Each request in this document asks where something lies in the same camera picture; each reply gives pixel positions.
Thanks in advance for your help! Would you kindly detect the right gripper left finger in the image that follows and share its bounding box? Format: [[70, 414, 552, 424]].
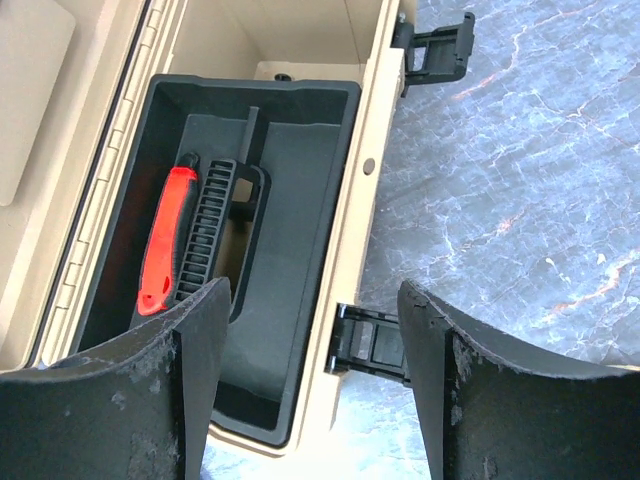
[[1, 278, 230, 479]]

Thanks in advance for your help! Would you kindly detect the tan plastic toolbox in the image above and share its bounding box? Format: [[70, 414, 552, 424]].
[[1, 1, 475, 459]]

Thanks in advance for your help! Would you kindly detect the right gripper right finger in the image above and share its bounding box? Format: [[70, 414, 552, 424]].
[[397, 281, 639, 479]]

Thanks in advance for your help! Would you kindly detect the black toolbox tray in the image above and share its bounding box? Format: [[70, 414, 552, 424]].
[[74, 75, 361, 448]]

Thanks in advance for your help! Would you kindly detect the red utility knife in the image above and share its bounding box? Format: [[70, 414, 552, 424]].
[[136, 152, 200, 318]]

